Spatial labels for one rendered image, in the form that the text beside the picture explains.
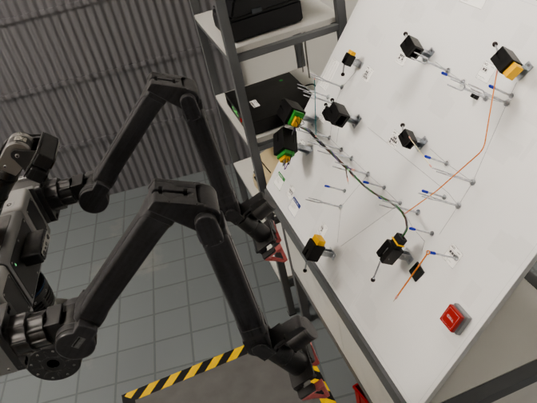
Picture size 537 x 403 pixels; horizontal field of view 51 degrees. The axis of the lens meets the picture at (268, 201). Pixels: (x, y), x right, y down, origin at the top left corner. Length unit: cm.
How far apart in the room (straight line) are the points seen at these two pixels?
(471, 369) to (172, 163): 292
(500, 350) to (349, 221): 59
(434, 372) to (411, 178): 55
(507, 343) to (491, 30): 90
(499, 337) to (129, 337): 200
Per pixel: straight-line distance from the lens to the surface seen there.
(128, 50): 382
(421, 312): 160
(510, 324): 190
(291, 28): 226
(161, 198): 99
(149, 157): 416
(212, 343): 300
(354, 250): 183
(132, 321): 327
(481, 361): 181
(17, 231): 144
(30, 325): 123
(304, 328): 128
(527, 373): 180
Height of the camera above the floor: 225
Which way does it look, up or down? 37 degrees down
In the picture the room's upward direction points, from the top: 13 degrees counter-clockwise
